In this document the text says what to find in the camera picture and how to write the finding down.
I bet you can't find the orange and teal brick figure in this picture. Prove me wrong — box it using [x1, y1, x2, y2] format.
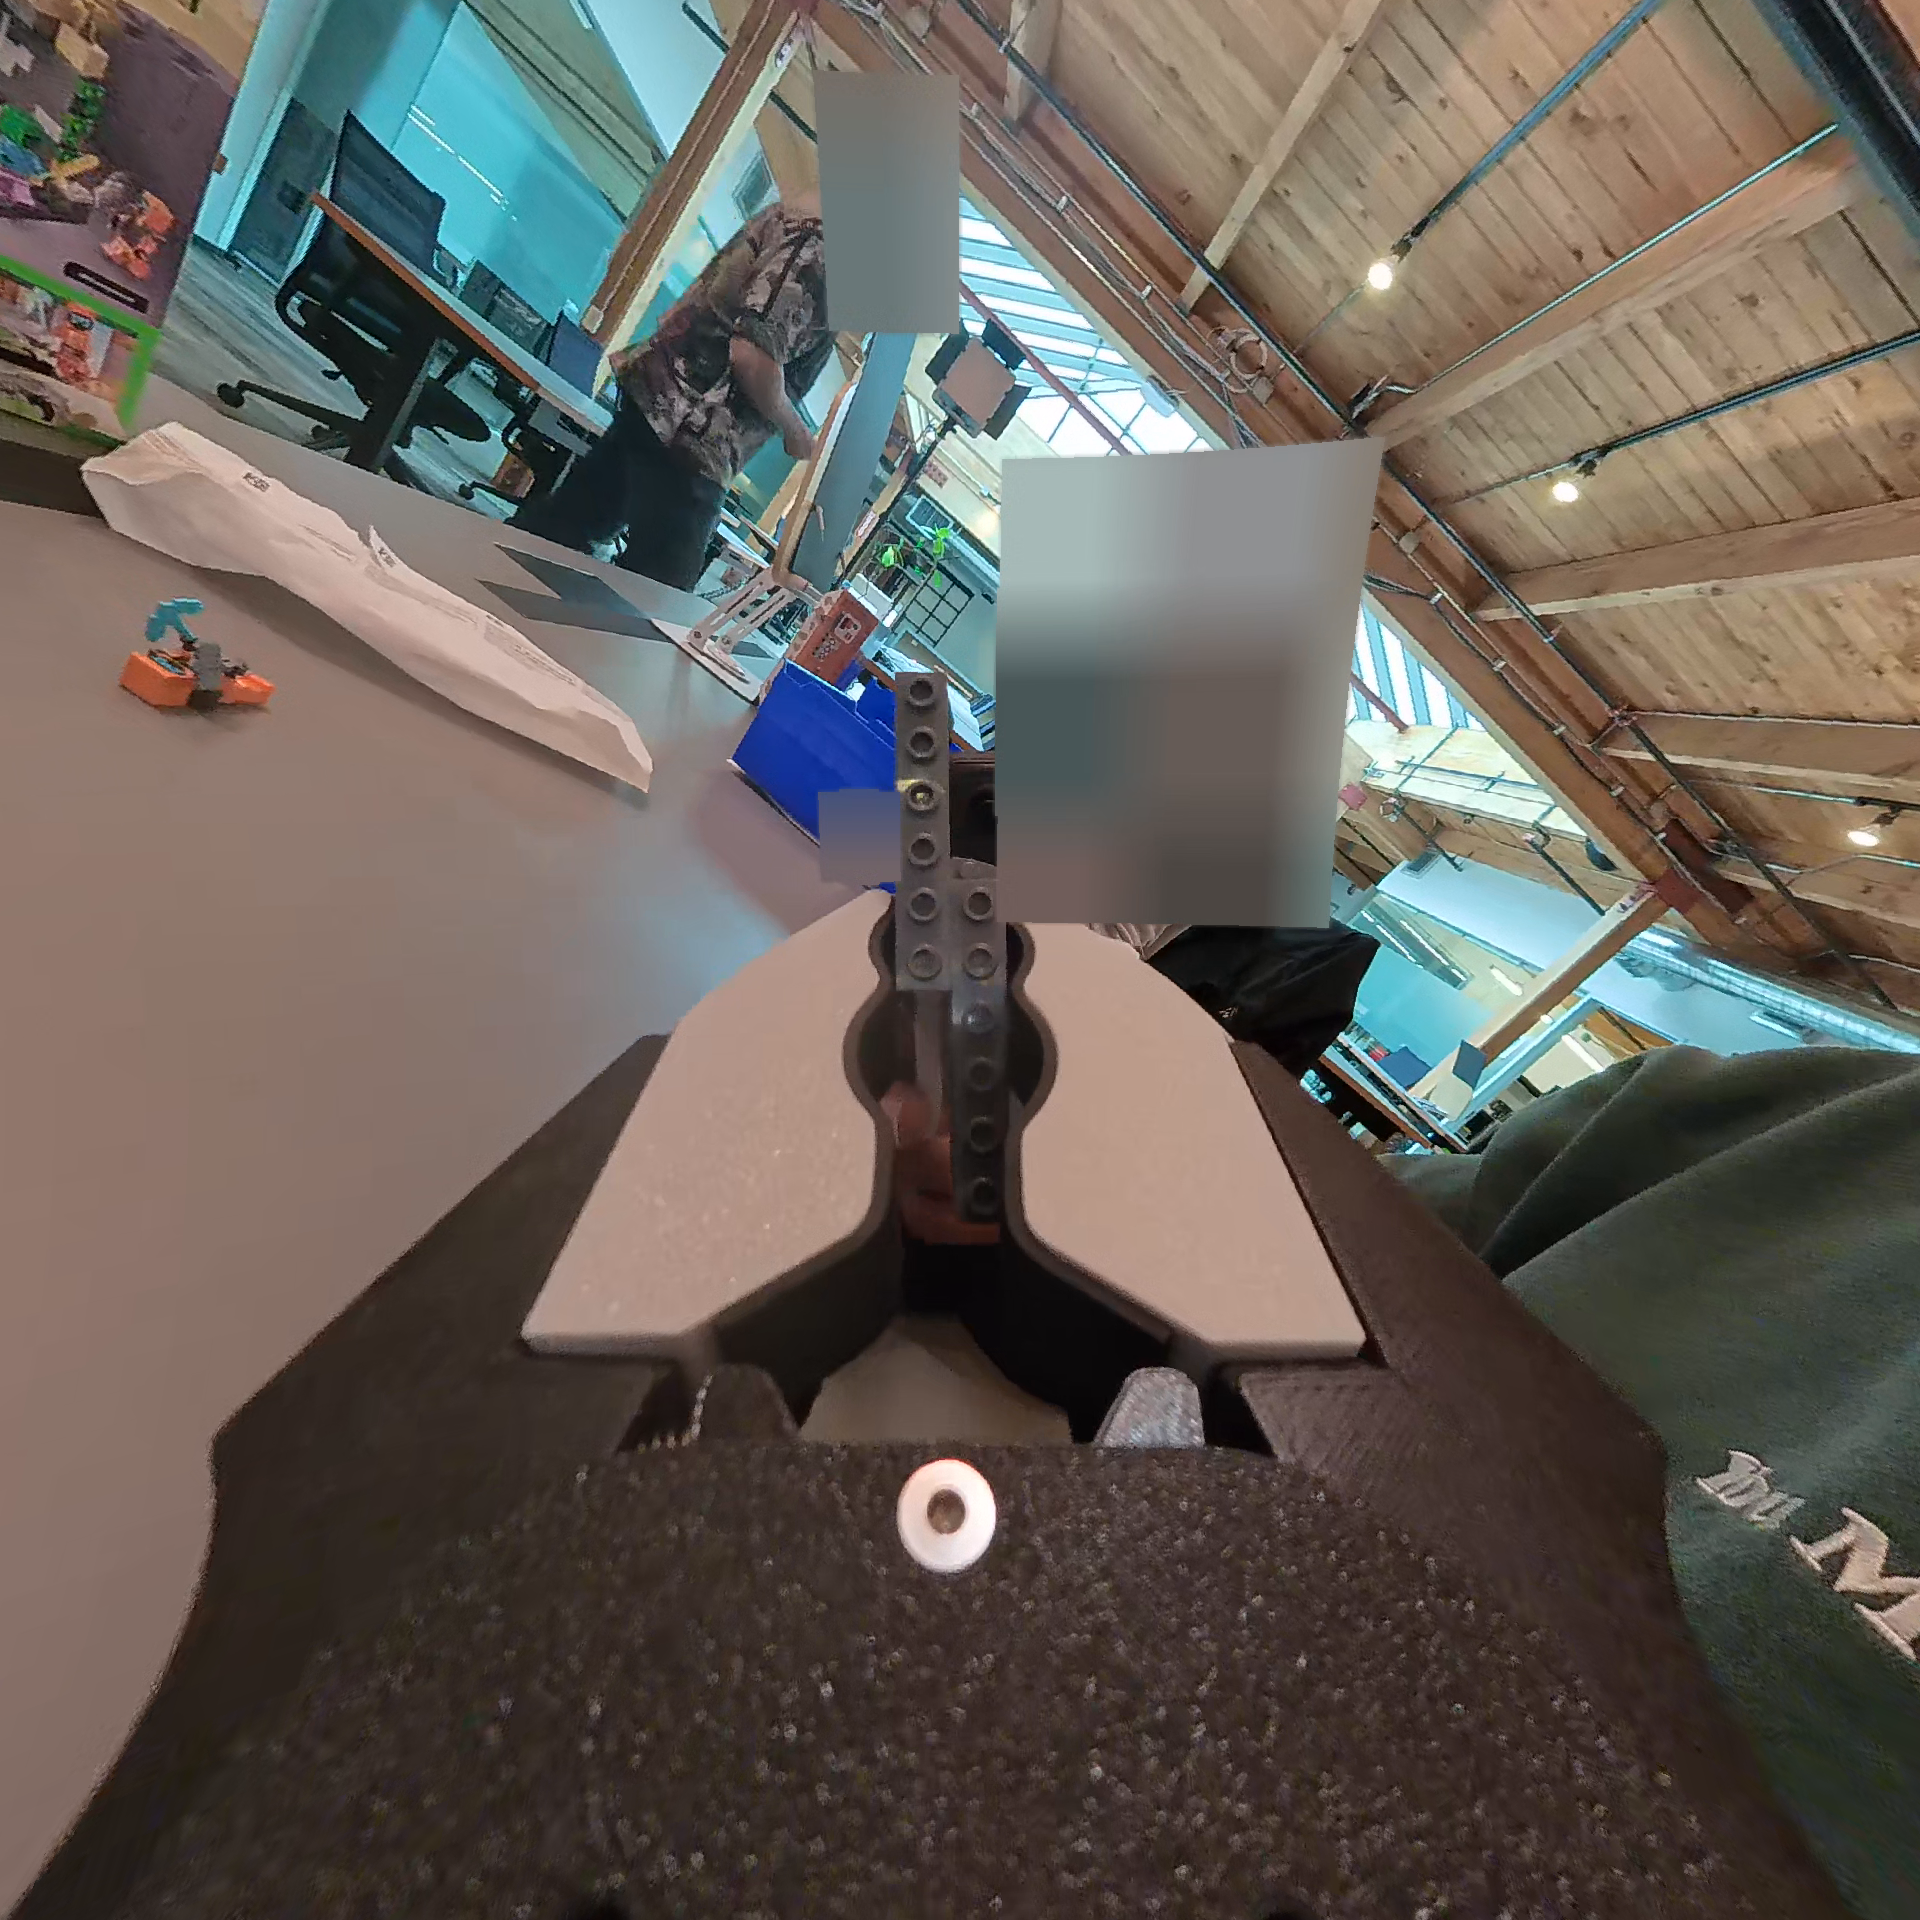
[119, 598, 276, 711]

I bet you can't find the white paper bag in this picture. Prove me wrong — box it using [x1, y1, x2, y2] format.
[82, 423, 653, 792]

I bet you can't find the grey stepped brick wall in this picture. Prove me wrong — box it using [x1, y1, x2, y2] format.
[895, 673, 1008, 1221]

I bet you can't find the person's green sweatshirt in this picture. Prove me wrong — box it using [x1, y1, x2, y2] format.
[1376, 1042, 1920, 1920]

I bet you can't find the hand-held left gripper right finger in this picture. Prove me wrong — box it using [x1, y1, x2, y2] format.
[996, 918, 1370, 1402]

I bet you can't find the grey upright board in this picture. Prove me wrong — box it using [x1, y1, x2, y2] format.
[790, 328, 920, 597]

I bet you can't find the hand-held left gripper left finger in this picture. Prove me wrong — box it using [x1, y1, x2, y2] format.
[519, 890, 904, 1397]

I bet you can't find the black ceiling pipe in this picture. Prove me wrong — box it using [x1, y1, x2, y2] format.
[1762, 0, 1920, 159]

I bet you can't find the long wooden office table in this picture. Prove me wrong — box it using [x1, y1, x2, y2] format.
[306, 192, 620, 504]

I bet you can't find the dark grey flat panel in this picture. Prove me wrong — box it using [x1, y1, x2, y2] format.
[480, 543, 672, 642]

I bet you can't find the blue plastic bin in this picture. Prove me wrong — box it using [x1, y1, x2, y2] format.
[730, 661, 904, 836]

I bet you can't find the black panel light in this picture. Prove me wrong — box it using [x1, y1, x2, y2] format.
[920, 333, 1034, 440]

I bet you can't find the black mesh office chair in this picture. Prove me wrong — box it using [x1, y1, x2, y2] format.
[218, 111, 491, 470]

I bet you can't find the person's right hand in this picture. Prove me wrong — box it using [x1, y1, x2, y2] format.
[883, 1087, 1002, 1249]

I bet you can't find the orange wooden crate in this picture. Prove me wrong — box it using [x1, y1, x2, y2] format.
[795, 586, 888, 680]

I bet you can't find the green printed toy box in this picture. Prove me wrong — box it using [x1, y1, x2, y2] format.
[0, 0, 252, 447]

